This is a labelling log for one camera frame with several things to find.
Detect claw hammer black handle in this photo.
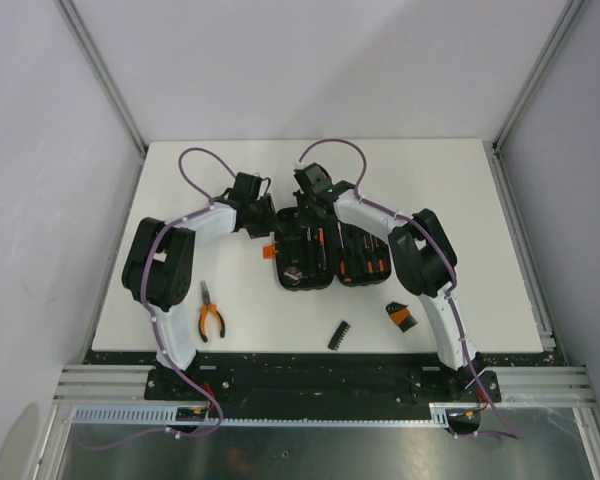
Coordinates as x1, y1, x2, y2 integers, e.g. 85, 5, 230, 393
304, 227, 318, 277

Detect black plastic tool case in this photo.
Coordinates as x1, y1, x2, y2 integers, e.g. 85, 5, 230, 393
263, 207, 392, 291

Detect small precision screwdriver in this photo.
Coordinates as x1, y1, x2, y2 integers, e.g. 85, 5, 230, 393
374, 237, 386, 274

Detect orange handled pliers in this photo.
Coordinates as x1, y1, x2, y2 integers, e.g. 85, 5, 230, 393
198, 281, 226, 343

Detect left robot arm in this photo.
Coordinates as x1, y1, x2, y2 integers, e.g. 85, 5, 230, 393
122, 172, 276, 400

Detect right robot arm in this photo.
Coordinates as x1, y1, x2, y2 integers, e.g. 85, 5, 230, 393
294, 163, 493, 404

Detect utility knife in case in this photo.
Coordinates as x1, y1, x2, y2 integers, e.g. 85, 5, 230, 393
318, 228, 328, 271

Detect tape measure in case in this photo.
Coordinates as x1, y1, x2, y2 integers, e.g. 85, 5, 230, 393
282, 266, 304, 285

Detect orange screwdriver in case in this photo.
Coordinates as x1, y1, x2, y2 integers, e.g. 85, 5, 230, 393
340, 260, 355, 286

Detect black bit holder strip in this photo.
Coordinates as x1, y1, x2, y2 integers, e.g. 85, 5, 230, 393
327, 321, 351, 351

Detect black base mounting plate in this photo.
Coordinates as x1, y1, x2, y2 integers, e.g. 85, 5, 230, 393
85, 351, 554, 417

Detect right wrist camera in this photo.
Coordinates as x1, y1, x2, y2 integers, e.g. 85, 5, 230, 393
294, 162, 321, 172

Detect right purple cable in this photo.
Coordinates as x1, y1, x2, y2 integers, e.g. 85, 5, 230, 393
294, 138, 524, 441

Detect grey slotted cable duct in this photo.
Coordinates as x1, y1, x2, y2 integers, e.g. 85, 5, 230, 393
73, 405, 448, 429

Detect right aluminium frame post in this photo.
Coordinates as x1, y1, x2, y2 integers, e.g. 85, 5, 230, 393
492, 0, 589, 151

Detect aluminium frame post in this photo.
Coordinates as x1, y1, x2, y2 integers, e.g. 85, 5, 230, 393
492, 0, 589, 151
54, 0, 149, 154

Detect left aluminium frame post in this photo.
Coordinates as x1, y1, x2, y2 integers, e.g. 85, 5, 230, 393
54, 0, 149, 154

